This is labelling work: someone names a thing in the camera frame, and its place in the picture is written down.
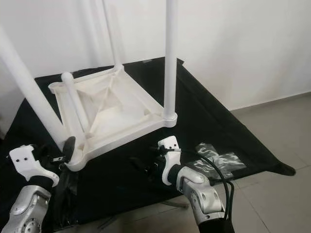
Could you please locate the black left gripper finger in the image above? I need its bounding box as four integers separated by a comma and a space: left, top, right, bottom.
62, 136, 77, 164

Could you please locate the white plastic table top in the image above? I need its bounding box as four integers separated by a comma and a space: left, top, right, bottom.
49, 65, 178, 171

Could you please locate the black tablecloth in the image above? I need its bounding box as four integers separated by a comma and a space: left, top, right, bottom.
0, 57, 297, 229

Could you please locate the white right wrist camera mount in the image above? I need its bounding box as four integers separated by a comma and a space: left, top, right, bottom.
157, 137, 183, 186

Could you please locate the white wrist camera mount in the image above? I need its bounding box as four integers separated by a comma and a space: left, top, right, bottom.
157, 137, 183, 186
9, 145, 60, 187

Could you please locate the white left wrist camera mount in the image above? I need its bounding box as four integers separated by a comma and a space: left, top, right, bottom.
9, 145, 60, 187

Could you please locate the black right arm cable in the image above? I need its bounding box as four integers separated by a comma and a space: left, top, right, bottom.
180, 150, 235, 225

